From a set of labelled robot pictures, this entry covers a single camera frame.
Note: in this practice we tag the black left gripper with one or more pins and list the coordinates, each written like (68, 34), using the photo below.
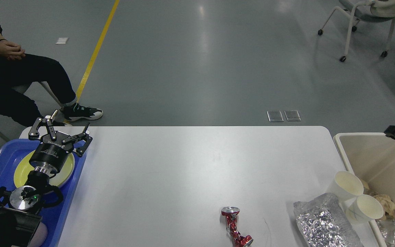
(51, 152)

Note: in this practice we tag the beige plastic bin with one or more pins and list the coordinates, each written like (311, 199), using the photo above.
(371, 157)

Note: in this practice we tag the yellow plastic plate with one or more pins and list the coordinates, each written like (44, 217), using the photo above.
(24, 168)

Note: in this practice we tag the aluminium foil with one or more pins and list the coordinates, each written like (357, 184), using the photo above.
(387, 229)

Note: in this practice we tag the brown paper ball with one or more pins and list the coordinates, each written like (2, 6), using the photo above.
(387, 204)

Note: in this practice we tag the crushed red can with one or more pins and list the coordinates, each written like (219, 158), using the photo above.
(230, 213)

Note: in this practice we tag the pink mug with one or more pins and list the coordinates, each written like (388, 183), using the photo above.
(39, 236)

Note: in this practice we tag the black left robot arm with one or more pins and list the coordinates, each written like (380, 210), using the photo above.
(38, 178)

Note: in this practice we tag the blue plastic tray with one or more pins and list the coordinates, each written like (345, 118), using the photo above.
(54, 218)

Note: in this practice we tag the seated person in black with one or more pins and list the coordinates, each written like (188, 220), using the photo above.
(19, 68)

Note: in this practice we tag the floor outlet cover plate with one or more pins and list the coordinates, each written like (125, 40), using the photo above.
(292, 115)

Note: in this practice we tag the white paper cup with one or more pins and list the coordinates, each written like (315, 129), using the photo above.
(345, 186)
(364, 209)

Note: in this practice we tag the white wheeled chair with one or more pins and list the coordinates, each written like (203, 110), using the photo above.
(372, 11)

